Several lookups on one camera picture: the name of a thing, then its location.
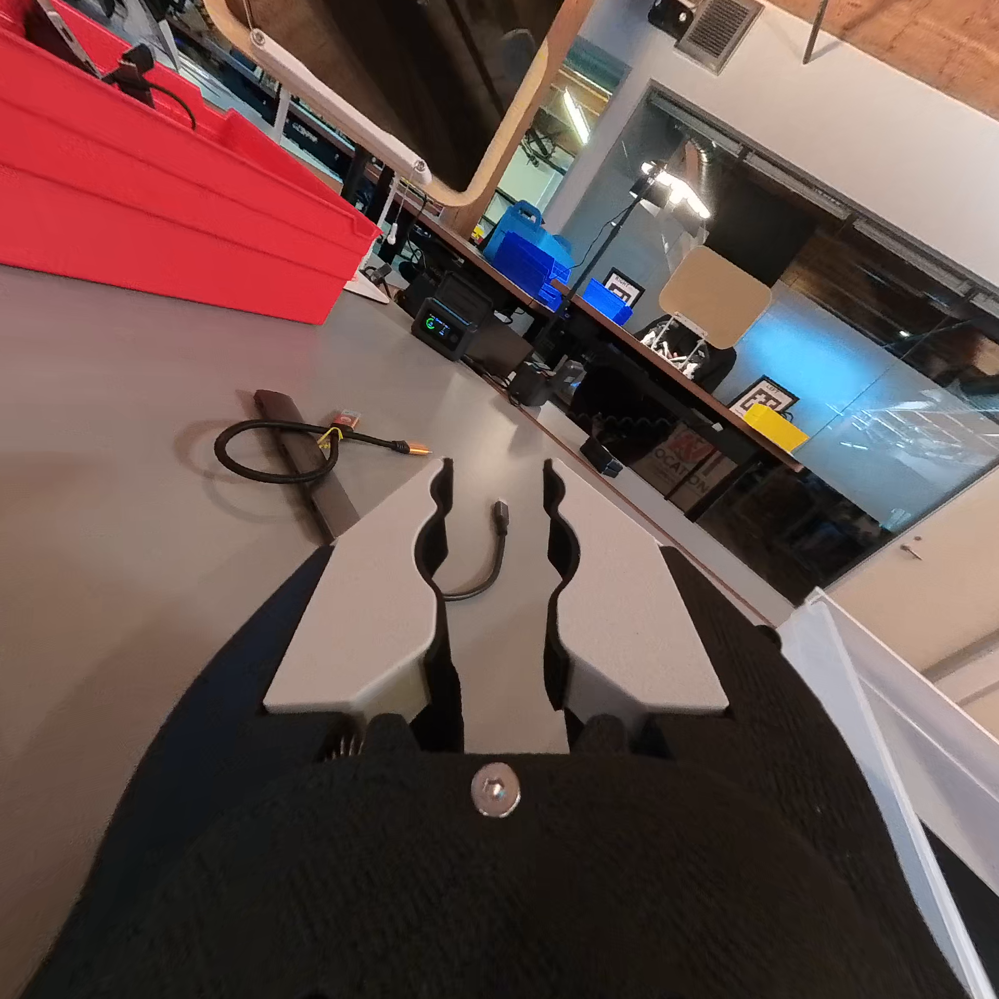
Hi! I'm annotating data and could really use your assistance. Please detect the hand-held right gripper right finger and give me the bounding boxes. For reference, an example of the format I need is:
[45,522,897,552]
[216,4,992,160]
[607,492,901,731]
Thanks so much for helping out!
[542,457,732,723]

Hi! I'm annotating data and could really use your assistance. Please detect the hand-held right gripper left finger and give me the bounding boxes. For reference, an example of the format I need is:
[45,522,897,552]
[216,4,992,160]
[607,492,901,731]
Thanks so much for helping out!
[262,457,457,741]

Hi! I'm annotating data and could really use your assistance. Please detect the dark grey usb hub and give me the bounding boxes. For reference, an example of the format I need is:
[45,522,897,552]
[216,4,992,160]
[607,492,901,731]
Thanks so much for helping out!
[253,389,362,541]
[23,0,103,79]

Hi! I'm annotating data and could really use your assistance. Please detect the short black hub cable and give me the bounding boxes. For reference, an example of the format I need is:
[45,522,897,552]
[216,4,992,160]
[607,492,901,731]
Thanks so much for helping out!
[441,499,512,602]
[101,43,198,130]

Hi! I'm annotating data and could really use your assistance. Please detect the black braided cable copper plugs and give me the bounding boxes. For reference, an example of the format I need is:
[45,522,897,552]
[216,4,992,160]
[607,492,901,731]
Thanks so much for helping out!
[213,406,432,486]

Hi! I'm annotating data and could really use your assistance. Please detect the red plastic bin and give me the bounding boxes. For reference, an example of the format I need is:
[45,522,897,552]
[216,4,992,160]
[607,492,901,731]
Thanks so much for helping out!
[0,0,383,326]

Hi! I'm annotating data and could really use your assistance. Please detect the white printed sign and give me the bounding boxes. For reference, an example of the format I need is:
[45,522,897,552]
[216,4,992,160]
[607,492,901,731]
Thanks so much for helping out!
[632,437,738,516]

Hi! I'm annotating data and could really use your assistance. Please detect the long brown table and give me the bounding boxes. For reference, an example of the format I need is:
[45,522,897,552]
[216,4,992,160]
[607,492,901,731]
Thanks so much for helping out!
[406,211,805,526]

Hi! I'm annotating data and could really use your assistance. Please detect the black office chair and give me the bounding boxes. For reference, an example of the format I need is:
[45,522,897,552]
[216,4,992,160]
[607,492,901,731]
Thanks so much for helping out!
[568,361,680,442]

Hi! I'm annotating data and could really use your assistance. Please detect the yellow plastic bin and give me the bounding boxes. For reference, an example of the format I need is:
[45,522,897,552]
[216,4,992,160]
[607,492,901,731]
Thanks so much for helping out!
[741,400,811,454]

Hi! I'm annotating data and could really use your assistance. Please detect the clear plastic box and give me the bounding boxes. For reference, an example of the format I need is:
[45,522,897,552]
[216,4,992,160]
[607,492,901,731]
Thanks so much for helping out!
[779,587,999,999]

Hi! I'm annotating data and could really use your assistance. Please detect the black power adapter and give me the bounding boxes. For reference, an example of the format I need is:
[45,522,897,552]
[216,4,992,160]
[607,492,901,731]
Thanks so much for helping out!
[507,361,588,408]

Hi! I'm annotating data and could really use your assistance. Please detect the black printed hoodie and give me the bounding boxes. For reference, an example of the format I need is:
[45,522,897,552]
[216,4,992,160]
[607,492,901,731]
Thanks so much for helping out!
[634,314,738,393]

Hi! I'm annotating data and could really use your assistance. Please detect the dark grey case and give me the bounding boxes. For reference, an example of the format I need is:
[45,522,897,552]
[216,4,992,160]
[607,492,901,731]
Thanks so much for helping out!
[466,318,533,377]

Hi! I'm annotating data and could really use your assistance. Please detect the black portable power station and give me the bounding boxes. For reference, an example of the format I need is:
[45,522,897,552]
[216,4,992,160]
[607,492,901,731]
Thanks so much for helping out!
[411,273,496,362]

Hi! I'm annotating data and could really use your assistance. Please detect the blue plastic bin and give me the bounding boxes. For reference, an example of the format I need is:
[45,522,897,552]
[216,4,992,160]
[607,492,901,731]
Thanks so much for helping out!
[583,277,635,326]

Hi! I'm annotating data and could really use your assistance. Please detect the white flat pad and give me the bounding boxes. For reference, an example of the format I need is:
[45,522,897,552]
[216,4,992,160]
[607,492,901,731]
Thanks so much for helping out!
[343,264,393,305]

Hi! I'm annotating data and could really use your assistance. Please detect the beige rounded board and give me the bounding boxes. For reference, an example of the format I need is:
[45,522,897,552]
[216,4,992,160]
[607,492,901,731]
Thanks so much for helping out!
[658,245,774,351]

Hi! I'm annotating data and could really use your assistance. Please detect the blue plastic case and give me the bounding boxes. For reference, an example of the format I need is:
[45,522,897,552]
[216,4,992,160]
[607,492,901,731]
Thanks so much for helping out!
[481,200,576,288]

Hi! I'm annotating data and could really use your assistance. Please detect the black square panel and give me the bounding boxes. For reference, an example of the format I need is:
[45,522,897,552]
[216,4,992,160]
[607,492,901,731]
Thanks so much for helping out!
[695,148,818,288]

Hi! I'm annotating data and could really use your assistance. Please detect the studio light on stand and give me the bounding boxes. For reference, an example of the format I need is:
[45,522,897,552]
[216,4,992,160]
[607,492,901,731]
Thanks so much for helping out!
[542,158,713,348]

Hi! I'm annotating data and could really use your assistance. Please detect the white lamp bar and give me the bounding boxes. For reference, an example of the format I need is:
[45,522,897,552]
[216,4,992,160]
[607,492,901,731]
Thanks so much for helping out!
[248,30,435,188]

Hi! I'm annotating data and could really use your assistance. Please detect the wooden rounded frame panel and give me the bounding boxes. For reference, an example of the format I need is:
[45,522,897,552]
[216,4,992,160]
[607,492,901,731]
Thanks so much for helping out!
[201,0,598,217]

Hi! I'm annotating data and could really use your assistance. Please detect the grey wall vent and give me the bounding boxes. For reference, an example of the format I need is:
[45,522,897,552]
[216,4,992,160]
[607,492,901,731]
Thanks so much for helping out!
[675,0,766,76]

